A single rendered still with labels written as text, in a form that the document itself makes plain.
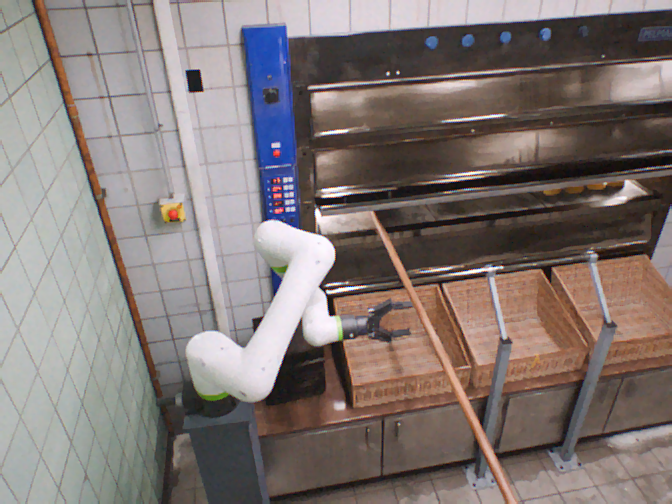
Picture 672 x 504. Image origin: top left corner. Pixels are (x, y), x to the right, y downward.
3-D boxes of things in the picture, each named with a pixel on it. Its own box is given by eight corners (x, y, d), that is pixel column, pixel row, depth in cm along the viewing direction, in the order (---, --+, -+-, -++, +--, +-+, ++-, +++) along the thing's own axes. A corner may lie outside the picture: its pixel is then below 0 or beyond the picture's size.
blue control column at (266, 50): (263, 242, 467) (229, -31, 349) (281, 240, 469) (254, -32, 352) (288, 420, 308) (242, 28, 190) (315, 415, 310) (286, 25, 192)
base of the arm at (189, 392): (155, 425, 162) (151, 411, 159) (162, 387, 174) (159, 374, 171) (242, 414, 165) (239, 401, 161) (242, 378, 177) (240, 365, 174)
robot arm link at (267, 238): (272, 249, 160) (293, 218, 165) (240, 238, 166) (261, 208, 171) (292, 280, 174) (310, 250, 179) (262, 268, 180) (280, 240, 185)
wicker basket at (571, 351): (436, 322, 288) (440, 282, 273) (532, 307, 297) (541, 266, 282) (473, 391, 248) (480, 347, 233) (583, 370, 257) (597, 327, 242)
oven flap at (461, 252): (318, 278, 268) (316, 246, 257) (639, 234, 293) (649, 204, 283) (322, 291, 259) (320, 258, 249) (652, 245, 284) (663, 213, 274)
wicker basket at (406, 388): (332, 337, 281) (330, 297, 266) (434, 322, 289) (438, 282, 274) (351, 410, 241) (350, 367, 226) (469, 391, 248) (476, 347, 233)
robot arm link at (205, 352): (222, 412, 158) (213, 366, 148) (186, 390, 165) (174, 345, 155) (251, 383, 167) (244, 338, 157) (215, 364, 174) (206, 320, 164)
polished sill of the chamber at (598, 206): (315, 242, 256) (315, 235, 254) (651, 199, 281) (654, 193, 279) (317, 249, 251) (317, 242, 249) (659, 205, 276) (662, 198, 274)
